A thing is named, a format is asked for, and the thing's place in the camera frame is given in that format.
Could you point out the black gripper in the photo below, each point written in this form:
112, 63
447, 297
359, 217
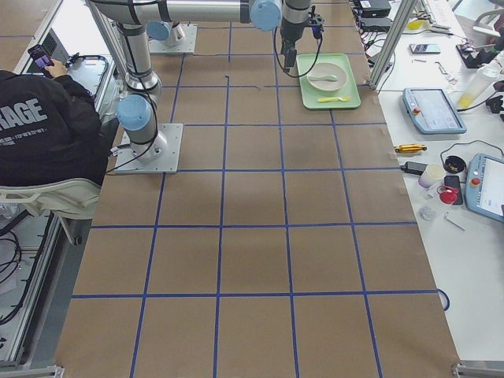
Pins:
291, 33

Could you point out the white round plate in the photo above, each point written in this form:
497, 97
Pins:
322, 69

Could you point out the yellow plastic fork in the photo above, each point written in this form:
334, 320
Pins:
334, 99

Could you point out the light green plastic spoon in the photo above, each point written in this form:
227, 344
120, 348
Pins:
330, 78

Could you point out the light green plastic tray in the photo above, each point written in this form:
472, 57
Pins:
310, 94

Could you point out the black smartphone on table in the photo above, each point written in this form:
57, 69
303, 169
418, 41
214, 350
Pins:
424, 49

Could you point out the gold metal cylinder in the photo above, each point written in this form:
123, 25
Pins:
410, 148

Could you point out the blue teach pendant far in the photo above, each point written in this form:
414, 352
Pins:
432, 111

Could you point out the blue teach pendant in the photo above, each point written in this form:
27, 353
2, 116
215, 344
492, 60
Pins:
484, 186
432, 111

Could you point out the white paper cup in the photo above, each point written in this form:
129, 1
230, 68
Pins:
431, 175

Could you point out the plastic bottle yellow liquid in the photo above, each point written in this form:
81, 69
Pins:
485, 76

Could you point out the red round tape dispenser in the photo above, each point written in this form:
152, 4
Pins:
447, 195

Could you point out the blue teach pendant near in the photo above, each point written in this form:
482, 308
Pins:
484, 186

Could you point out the person in black jacket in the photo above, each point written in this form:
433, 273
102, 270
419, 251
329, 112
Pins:
50, 130

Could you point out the white office chair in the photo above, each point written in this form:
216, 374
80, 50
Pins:
74, 199

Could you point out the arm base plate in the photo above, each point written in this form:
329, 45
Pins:
162, 156
187, 47

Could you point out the aluminium frame post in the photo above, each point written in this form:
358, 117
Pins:
401, 18

